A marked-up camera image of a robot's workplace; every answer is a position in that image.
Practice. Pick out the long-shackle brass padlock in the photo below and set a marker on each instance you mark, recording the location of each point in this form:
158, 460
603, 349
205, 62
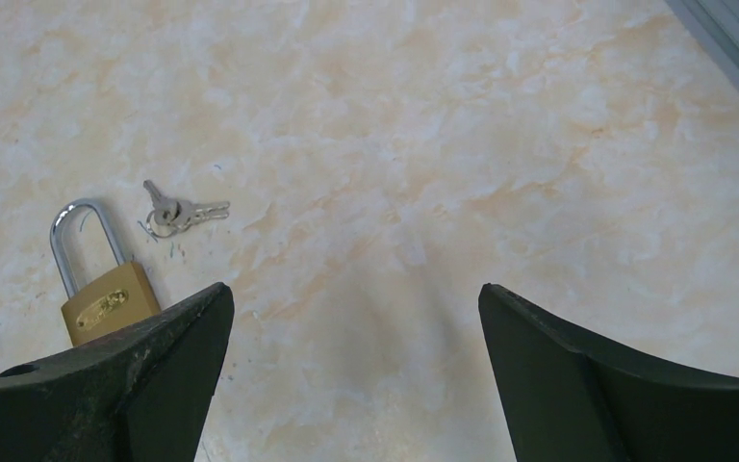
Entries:
117, 299

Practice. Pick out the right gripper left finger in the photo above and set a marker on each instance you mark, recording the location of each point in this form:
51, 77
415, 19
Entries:
141, 393

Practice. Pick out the silver keys of brass padlock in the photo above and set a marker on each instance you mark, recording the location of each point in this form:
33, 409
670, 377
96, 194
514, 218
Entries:
171, 216

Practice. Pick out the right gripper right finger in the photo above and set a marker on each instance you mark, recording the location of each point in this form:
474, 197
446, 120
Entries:
571, 394

